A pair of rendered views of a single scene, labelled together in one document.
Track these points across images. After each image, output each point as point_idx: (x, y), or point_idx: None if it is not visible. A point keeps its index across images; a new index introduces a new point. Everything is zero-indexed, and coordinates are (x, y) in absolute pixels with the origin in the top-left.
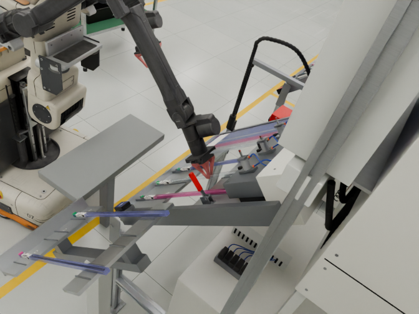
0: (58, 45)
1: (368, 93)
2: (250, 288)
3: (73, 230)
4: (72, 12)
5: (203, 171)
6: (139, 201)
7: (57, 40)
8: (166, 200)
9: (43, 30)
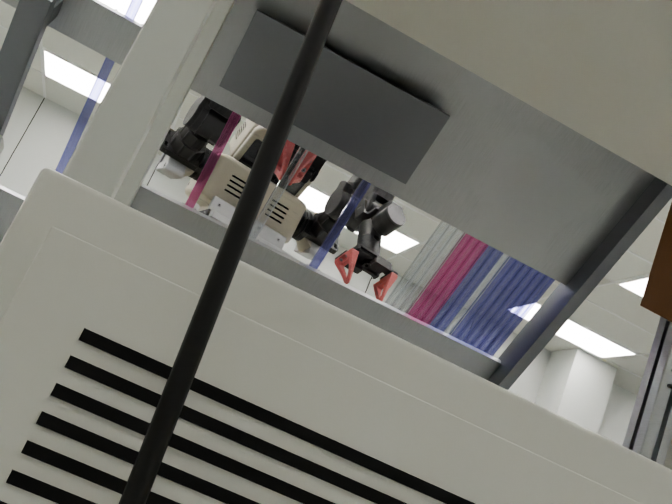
0: (229, 218)
1: None
2: (155, 3)
3: (1, 187)
4: (279, 208)
5: (303, 265)
6: None
7: (232, 210)
8: (180, 203)
9: (213, 129)
